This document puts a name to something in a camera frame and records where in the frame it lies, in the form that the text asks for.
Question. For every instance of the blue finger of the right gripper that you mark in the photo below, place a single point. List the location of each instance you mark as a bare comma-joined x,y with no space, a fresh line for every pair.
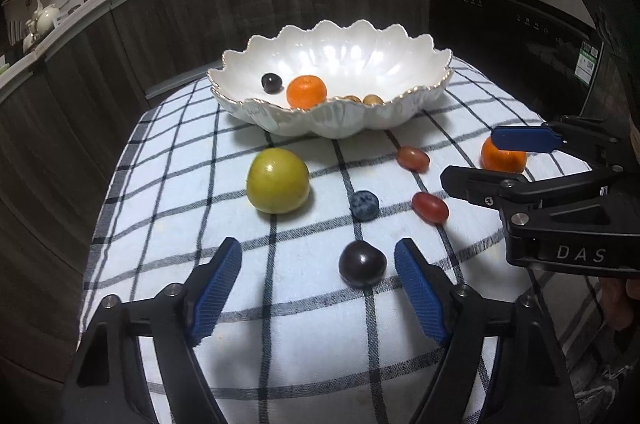
478,187
526,138

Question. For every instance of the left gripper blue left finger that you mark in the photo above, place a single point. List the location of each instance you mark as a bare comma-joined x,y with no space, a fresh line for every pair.
208,289

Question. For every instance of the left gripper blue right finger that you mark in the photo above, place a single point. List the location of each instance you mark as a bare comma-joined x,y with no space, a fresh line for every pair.
427,287

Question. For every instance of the orange mandarin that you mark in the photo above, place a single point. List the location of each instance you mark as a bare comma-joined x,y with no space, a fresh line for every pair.
305,92
504,161

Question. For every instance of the red grape tomato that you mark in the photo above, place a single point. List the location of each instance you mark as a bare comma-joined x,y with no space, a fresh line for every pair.
413,159
430,208

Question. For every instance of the dark purple grape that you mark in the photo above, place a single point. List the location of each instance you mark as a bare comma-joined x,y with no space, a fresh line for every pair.
271,83
361,265

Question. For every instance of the blueberry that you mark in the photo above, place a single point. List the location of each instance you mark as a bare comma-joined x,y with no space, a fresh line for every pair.
364,205

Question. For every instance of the green round apple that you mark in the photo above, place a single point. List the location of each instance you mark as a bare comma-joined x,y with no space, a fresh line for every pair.
277,182

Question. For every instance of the brown longan fruit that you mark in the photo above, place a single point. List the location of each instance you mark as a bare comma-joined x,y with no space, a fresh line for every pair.
352,98
372,100

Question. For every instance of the person right hand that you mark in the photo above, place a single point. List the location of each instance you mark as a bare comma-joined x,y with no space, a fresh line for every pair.
617,298

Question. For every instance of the built-in black dishwasher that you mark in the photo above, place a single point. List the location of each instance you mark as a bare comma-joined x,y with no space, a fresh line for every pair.
528,48

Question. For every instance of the white blue checkered cloth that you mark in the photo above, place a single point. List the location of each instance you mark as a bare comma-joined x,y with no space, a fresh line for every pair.
294,343

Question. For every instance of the white scalloped ceramic bowl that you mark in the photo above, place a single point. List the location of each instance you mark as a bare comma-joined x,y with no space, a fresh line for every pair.
408,73

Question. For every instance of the dark wood base cabinets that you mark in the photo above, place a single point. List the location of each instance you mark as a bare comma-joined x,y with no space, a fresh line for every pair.
66,113

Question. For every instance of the white teapot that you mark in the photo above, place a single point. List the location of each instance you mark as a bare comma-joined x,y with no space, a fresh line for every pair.
43,20

